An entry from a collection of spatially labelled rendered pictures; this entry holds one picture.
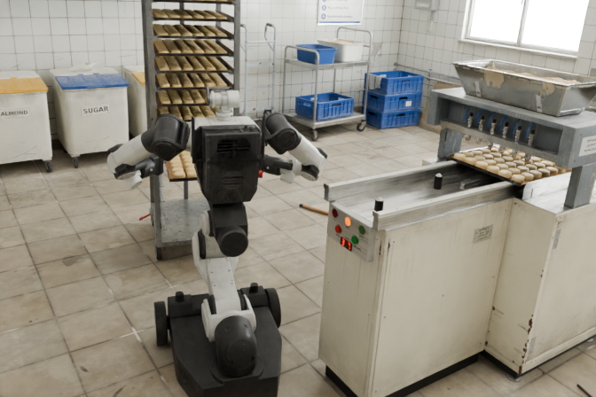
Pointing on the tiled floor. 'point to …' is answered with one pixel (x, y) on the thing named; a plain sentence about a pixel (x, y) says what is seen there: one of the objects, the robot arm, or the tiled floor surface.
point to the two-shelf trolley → (333, 89)
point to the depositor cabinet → (542, 282)
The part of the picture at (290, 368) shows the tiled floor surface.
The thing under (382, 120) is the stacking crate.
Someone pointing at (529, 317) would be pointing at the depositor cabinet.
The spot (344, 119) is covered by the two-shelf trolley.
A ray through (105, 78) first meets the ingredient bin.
